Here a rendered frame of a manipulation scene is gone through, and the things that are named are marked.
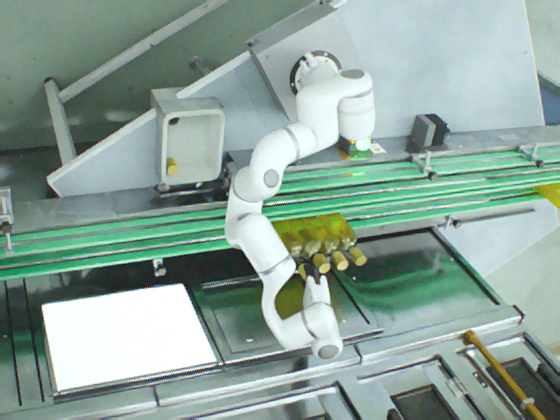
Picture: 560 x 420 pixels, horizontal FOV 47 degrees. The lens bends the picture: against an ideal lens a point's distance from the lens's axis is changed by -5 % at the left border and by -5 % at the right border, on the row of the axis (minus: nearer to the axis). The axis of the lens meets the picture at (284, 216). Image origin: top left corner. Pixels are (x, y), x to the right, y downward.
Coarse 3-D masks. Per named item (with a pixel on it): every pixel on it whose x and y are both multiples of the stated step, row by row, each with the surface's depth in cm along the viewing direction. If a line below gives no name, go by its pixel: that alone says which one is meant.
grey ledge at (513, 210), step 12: (528, 204) 254; (456, 216) 241; (468, 216) 243; (480, 216) 246; (492, 216) 248; (504, 216) 250; (360, 228) 225; (372, 228) 227; (384, 228) 229; (396, 228) 232; (408, 228) 234
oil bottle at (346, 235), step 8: (328, 216) 203; (336, 216) 203; (336, 224) 200; (344, 224) 200; (336, 232) 197; (344, 232) 197; (352, 232) 197; (344, 240) 195; (352, 240) 196; (344, 248) 196
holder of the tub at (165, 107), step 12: (156, 108) 186; (168, 108) 181; (180, 108) 182; (192, 108) 183; (204, 108) 184; (216, 108) 185; (156, 120) 187; (156, 132) 189; (156, 144) 191; (156, 156) 193; (156, 168) 194; (168, 192) 197; (180, 192) 198
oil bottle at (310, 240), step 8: (296, 224) 198; (304, 224) 198; (296, 232) 195; (304, 232) 195; (312, 232) 196; (304, 240) 192; (312, 240) 192; (304, 248) 191; (312, 248) 191; (320, 248) 193; (304, 256) 193
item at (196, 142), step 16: (176, 112) 179; (192, 112) 181; (208, 112) 182; (176, 128) 190; (192, 128) 192; (208, 128) 194; (176, 144) 192; (192, 144) 195; (208, 144) 197; (176, 160) 195; (192, 160) 198; (208, 160) 199; (176, 176) 193; (192, 176) 194; (208, 176) 195
